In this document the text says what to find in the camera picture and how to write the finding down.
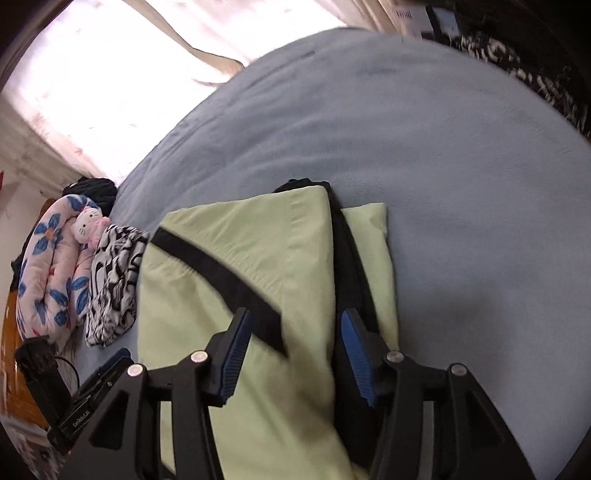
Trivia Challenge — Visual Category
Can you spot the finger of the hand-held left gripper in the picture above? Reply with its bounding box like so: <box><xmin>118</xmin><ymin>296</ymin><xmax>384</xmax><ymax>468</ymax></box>
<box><xmin>74</xmin><ymin>347</ymin><xmax>137</xmax><ymax>404</ymax></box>

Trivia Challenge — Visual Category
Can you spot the black cable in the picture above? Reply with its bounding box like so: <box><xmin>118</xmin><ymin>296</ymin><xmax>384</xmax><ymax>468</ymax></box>
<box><xmin>54</xmin><ymin>354</ymin><xmax>81</xmax><ymax>386</ymax></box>

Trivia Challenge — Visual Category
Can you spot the orange wooden headboard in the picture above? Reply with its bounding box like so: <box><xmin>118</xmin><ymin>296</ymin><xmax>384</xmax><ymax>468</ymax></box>
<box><xmin>0</xmin><ymin>198</ymin><xmax>52</xmax><ymax>418</ymax></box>

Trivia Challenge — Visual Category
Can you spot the pale patterned curtain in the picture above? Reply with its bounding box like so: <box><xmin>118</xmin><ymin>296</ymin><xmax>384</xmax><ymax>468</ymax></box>
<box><xmin>0</xmin><ymin>0</ymin><xmax>354</xmax><ymax>182</ymax></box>

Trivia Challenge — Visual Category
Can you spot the floral quilt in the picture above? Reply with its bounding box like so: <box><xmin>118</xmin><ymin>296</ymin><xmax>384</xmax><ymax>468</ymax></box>
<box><xmin>14</xmin><ymin>194</ymin><xmax>112</xmax><ymax>343</ymax></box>

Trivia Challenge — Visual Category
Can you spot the green and black jacket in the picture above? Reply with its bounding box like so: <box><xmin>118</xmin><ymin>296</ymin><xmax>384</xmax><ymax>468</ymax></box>
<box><xmin>136</xmin><ymin>178</ymin><xmax>400</xmax><ymax>480</ymax></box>

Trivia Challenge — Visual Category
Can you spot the shelf with boxes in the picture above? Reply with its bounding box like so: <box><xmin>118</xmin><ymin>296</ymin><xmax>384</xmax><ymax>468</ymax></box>
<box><xmin>394</xmin><ymin>0</ymin><xmax>467</xmax><ymax>40</ymax></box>

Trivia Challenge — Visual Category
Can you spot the black and white patterned rug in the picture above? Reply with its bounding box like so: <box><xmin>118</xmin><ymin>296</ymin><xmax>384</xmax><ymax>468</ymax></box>
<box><xmin>450</xmin><ymin>25</ymin><xmax>591</xmax><ymax>139</ymax></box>

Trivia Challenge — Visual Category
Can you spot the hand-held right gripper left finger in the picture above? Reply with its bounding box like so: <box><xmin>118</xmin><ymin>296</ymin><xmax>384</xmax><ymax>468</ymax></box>
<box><xmin>60</xmin><ymin>308</ymin><xmax>253</xmax><ymax>480</ymax></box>

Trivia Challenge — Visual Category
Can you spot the black cloth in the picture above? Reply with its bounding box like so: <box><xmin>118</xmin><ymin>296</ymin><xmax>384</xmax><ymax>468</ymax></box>
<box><xmin>62</xmin><ymin>177</ymin><xmax>122</xmax><ymax>216</ymax></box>

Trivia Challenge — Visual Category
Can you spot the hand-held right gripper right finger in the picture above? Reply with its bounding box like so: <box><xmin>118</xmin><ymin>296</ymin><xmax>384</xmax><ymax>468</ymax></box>
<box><xmin>340</xmin><ymin>308</ymin><xmax>532</xmax><ymax>480</ymax></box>

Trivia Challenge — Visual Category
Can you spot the blue bed sheet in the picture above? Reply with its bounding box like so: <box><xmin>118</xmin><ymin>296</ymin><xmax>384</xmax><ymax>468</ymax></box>
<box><xmin>25</xmin><ymin>27</ymin><xmax>591</xmax><ymax>480</ymax></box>

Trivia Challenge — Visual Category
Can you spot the black and white printed garment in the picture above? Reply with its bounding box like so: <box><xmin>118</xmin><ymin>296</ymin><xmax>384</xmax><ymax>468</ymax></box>
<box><xmin>85</xmin><ymin>224</ymin><xmax>151</xmax><ymax>348</ymax></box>

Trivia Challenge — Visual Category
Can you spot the white cat plush toy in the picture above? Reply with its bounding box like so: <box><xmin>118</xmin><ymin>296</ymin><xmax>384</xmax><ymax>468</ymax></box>
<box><xmin>73</xmin><ymin>206</ymin><xmax>112</xmax><ymax>248</ymax></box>

